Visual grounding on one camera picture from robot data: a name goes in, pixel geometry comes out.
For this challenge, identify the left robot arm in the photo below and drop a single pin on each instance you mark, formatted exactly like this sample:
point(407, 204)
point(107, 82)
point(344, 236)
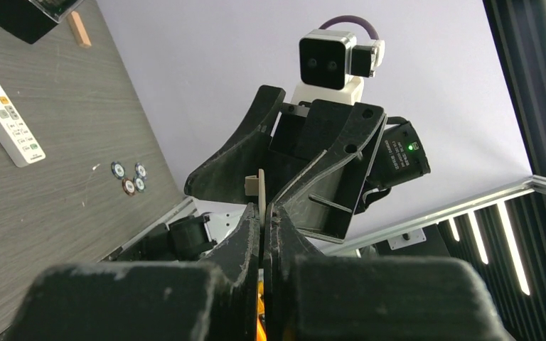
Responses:
point(169, 240)

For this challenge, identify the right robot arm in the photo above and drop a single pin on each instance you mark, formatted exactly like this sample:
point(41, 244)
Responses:
point(400, 157)

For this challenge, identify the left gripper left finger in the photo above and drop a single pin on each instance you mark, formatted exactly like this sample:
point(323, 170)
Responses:
point(211, 299)

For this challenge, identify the orange block near right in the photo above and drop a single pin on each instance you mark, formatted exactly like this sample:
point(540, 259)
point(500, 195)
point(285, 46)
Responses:
point(78, 30)

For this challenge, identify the poker chip three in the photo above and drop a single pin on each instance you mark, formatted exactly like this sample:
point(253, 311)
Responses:
point(139, 184)

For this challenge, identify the poker chip four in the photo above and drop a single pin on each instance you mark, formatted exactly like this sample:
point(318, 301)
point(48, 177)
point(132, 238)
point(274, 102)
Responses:
point(140, 171)

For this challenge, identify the poker chip two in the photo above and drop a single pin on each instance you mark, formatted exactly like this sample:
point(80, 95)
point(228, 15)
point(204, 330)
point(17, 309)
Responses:
point(128, 186)

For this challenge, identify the beige battery cover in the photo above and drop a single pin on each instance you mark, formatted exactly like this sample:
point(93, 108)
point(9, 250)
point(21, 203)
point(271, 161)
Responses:
point(255, 186)

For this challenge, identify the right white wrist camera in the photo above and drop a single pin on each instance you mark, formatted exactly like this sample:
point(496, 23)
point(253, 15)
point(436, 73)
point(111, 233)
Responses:
point(333, 66)

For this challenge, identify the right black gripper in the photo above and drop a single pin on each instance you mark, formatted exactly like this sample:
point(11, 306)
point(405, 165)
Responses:
point(320, 160)

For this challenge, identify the white remote control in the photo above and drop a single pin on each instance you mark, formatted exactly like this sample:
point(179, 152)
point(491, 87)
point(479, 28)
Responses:
point(15, 136)

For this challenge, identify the poker chip one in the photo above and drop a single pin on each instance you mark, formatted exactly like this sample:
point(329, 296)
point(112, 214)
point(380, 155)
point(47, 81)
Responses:
point(118, 170)

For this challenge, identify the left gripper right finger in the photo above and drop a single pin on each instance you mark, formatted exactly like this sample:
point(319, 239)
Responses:
point(310, 296)

